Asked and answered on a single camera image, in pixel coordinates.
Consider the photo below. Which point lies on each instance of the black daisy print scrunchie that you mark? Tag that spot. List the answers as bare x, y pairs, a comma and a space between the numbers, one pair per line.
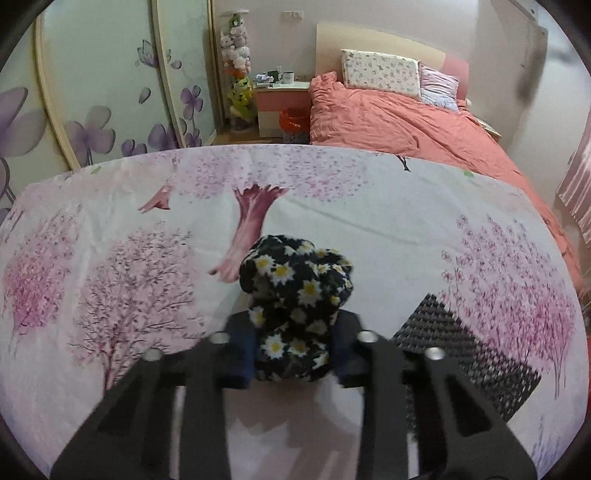
295, 286

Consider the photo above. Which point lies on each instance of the beige and pink headboard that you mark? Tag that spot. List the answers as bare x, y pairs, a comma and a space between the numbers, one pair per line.
332, 46

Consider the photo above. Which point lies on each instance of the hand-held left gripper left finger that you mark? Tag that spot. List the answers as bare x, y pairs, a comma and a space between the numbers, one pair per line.
240, 357

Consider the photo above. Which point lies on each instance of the small bin with red bag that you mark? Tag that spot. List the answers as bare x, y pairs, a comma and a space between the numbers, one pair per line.
292, 121

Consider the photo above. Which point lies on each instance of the pink white nightstand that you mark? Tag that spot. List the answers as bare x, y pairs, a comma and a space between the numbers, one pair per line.
272, 108

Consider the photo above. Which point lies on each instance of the white wall socket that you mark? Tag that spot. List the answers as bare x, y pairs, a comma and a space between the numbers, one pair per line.
293, 14

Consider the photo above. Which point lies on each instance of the floral printed tablecloth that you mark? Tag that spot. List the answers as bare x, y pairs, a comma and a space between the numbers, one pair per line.
138, 230

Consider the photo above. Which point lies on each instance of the dark mug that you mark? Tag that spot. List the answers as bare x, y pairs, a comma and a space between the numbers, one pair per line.
273, 76

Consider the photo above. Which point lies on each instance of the bed with coral duvet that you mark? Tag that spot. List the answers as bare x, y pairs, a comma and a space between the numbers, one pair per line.
415, 124

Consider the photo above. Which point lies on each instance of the black textured mat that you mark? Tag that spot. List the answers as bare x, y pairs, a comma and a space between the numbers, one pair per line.
461, 337

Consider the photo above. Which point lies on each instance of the floral print pillow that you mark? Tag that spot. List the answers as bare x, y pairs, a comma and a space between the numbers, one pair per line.
378, 71

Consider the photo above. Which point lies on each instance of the green plush toy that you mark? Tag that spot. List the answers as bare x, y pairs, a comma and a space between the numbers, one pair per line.
242, 97

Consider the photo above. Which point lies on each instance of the white mug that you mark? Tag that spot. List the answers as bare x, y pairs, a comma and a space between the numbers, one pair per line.
288, 77

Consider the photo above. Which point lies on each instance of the stack of plush toys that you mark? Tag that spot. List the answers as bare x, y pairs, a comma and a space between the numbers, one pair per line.
235, 46

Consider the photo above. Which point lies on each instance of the pink striped pillow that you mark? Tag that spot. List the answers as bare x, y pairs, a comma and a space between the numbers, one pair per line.
436, 87

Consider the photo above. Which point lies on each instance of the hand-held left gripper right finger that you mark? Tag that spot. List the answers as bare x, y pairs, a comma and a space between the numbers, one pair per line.
346, 355

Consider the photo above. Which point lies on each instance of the wardrobe with purple flower doors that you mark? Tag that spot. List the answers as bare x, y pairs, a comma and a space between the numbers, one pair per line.
92, 69

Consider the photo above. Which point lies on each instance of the pink curtain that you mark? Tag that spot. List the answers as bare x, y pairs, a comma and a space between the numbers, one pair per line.
577, 189

